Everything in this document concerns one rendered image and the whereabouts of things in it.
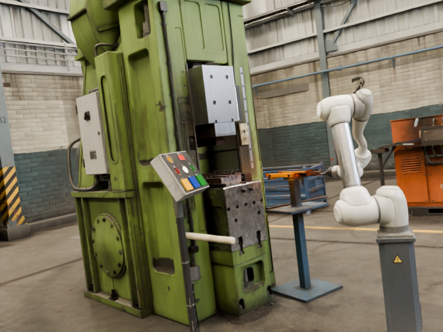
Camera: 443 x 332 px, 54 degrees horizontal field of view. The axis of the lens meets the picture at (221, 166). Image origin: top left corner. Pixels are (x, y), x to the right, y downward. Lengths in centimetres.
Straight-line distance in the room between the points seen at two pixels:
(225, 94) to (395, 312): 176
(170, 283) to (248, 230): 67
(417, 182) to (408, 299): 364
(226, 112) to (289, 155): 853
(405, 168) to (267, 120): 625
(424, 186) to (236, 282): 361
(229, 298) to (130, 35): 199
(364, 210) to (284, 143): 924
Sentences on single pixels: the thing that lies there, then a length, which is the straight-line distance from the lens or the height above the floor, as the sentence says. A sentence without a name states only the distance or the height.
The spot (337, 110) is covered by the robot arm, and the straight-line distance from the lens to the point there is 260.
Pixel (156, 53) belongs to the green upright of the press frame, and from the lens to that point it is 305.
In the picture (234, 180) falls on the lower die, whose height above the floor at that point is 95.
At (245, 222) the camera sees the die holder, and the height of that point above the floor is 64.
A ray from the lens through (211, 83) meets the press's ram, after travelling 309.
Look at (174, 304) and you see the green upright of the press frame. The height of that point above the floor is 13.
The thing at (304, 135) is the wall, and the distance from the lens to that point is 1135.
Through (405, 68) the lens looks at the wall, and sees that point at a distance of 1042.
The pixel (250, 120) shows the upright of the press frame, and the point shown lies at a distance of 353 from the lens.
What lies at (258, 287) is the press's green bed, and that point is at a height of 15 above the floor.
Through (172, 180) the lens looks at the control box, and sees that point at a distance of 251.
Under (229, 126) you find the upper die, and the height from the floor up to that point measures 133.
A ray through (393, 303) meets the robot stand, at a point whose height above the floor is 24.
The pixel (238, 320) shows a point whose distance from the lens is 319.
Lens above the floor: 122
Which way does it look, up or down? 3 degrees down
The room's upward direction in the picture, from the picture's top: 7 degrees counter-clockwise
